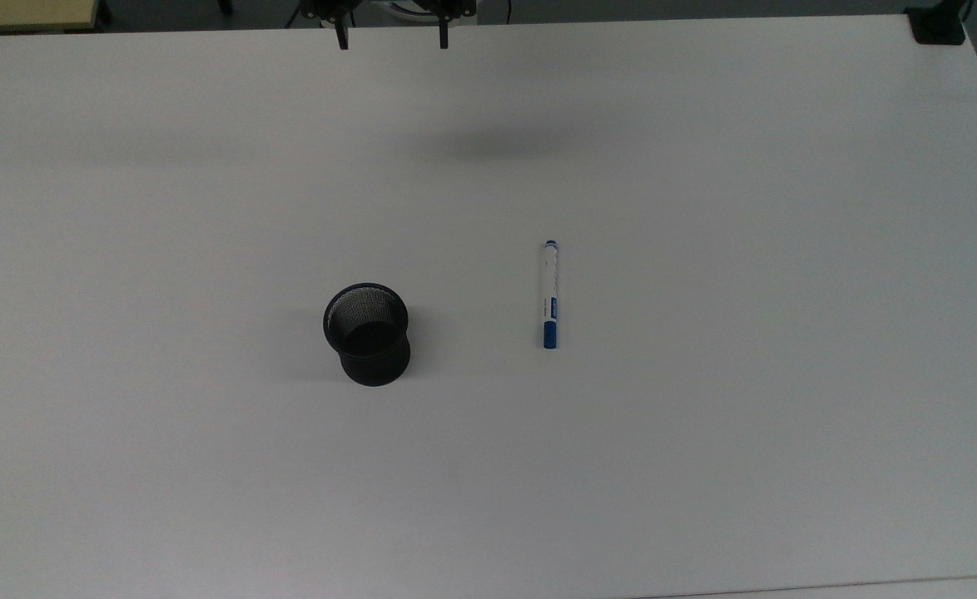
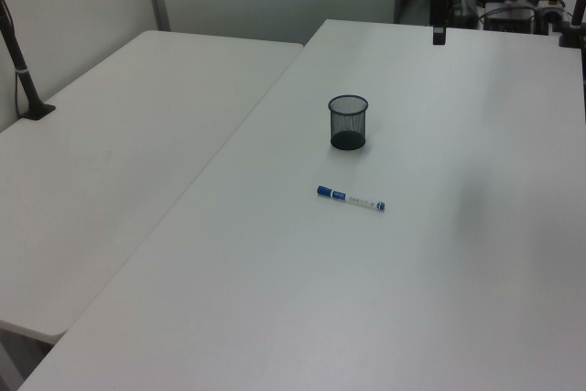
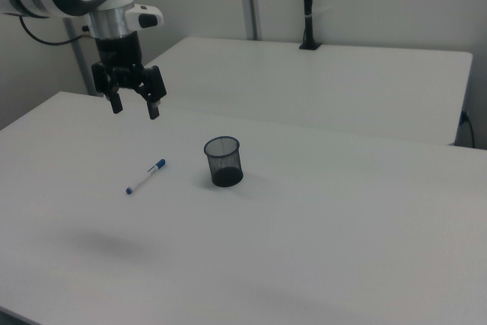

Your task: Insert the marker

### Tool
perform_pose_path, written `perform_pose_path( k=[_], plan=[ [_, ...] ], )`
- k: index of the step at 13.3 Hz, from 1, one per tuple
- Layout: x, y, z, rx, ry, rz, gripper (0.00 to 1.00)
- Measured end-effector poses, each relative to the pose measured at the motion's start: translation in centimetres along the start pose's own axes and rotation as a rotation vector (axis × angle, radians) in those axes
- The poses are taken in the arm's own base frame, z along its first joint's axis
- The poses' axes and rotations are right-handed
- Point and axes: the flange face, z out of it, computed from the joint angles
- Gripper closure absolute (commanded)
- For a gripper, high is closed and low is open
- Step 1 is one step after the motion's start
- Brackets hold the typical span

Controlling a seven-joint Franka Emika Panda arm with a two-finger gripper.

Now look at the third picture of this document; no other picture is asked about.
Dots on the slim aluminium frame post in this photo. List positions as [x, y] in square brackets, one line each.
[78, 58]

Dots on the black pole with clamp base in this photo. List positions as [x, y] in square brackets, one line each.
[309, 1]

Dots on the white marker with blue cap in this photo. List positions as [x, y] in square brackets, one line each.
[144, 177]

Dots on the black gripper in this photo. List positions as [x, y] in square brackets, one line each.
[119, 53]

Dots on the black mesh pen cup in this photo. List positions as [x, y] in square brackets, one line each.
[224, 167]

